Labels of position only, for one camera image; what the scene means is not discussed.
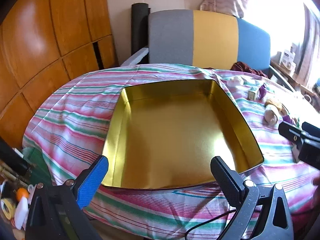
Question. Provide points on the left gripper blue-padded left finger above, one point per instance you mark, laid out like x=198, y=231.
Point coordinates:
x=89, y=180

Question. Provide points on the purple snack packet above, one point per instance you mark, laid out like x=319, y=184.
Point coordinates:
x=262, y=91

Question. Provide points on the dark red cloth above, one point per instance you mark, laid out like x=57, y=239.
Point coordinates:
x=242, y=67

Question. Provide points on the white product box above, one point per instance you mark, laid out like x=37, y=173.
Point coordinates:
x=287, y=58

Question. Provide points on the grey yellow blue chair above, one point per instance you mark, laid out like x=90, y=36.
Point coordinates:
x=206, y=40

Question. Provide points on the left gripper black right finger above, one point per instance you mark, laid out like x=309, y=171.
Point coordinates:
x=229, y=181

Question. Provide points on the gold tin box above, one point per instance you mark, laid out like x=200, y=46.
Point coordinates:
x=163, y=135

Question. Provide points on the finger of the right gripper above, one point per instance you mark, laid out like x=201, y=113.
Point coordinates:
x=290, y=132
x=312, y=130

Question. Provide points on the tan sponge cake block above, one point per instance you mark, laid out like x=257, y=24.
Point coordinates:
x=277, y=104

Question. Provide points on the small white ball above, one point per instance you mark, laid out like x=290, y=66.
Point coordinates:
x=235, y=81

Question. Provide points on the orange ball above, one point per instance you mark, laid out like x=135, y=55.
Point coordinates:
x=21, y=192

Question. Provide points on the black rolled mat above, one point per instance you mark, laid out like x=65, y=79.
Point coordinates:
x=139, y=26

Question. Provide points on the wooden side desk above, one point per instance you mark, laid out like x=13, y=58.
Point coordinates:
x=292, y=80

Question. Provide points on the white plastic ball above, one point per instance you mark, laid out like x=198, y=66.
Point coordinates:
x=271, y=114

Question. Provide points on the white bottle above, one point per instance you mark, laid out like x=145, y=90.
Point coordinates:
x=21, y=213

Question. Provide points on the small green essential oil box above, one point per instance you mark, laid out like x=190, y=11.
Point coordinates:
x=252, y=95

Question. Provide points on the wooden wardrobe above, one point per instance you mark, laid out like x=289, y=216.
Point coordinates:
x=45, y=44

